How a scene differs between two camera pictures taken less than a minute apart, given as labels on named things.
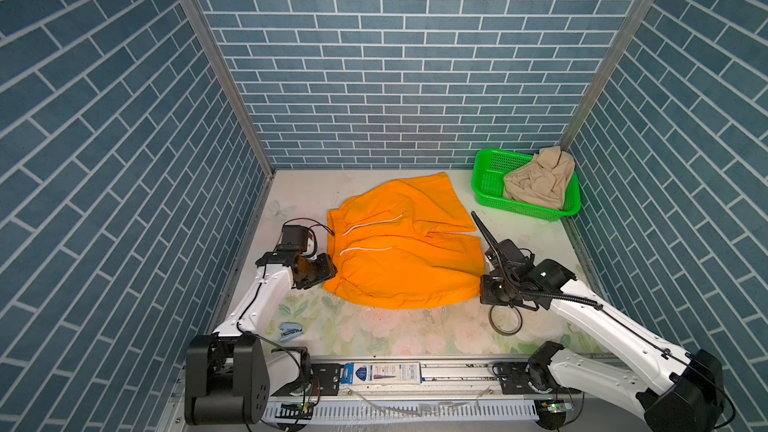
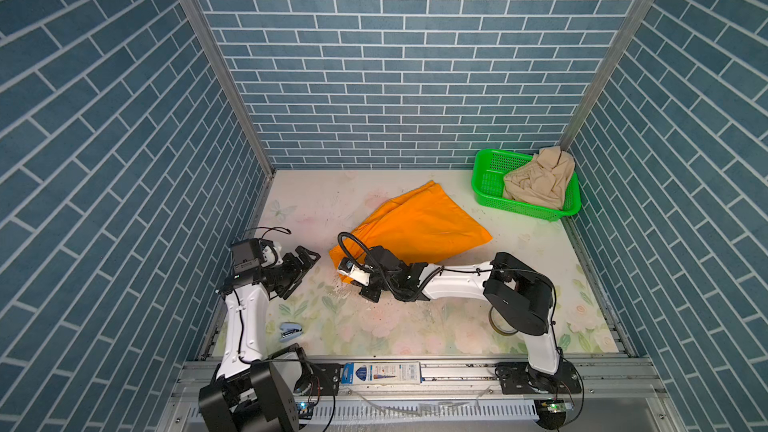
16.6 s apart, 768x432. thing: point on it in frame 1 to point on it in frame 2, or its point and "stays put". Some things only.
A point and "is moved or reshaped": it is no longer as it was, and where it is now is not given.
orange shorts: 390,247 is moved or reshaped
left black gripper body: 316,270 to 282,276
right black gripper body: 498,289 to 377,286
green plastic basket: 489,168 stays put
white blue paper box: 382,373 stays put
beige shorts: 542,180 stays put
